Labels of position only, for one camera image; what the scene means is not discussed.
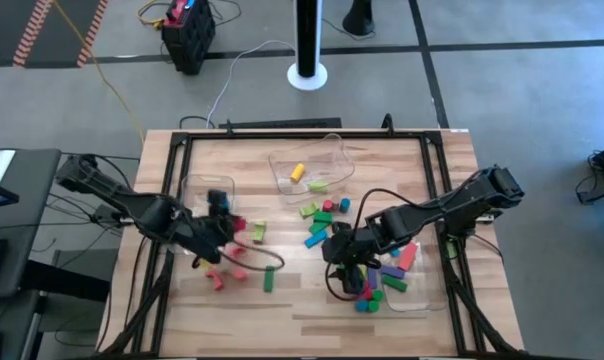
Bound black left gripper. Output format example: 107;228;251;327
171;213;238;265

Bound purple long block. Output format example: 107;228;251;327
379;264;407;280

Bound yellow floor cable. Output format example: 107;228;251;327
51;0;148;146

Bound clear plastic bin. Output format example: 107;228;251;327
379;239;451;314
179;173;237;256
267;132;357;206

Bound red long block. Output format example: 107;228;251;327
397;242;419;272

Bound black power strip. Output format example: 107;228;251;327
217;117;343;130

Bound black cone base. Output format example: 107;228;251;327
341;0;377;37

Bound black crate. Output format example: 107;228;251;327
160;0;217;76

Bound orange striped floor mat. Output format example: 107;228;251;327
0;0;108;69

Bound white standing fan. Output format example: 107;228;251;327
286;0;329;92

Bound white floor cable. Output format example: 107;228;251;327
205;39;296;129

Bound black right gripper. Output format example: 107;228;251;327
323;223;379;296

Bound green long block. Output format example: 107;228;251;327
381;274;409;294
262;264;277;294

